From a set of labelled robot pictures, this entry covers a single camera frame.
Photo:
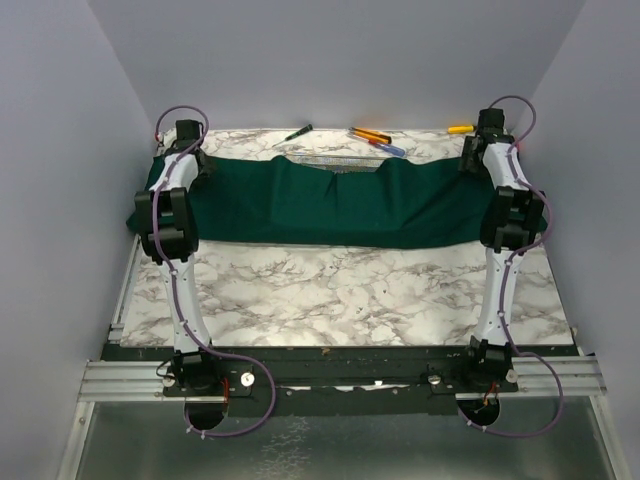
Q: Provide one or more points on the yellow handled screwdriver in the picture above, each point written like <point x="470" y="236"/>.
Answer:
<point x="461" y="129"/>

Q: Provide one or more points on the blue handled screwdriver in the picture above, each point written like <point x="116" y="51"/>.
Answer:
<point x="390" y="149"/>

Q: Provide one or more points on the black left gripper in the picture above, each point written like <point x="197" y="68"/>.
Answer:
<point x="204" y="163"/>

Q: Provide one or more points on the aluminium front rail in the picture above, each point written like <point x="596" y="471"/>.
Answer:
<point x="128" y="381"/>

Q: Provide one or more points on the green black screwdriver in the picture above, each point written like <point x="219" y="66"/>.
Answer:
<point x="303" y="131"/>

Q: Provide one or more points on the metal mesh instrument tray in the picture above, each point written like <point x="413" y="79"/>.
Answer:
<point x="336" y="163"/>

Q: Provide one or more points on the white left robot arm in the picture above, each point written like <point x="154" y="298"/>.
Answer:
<point x="166" y="225"/>

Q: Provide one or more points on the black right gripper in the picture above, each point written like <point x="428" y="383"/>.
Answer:
<point x="467" y="163"/>

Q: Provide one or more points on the dark green surgical drape cloth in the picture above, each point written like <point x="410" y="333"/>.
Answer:
<point x="400" y="205"/>

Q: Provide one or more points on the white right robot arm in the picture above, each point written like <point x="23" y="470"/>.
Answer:
<point x="508" y="230"/>

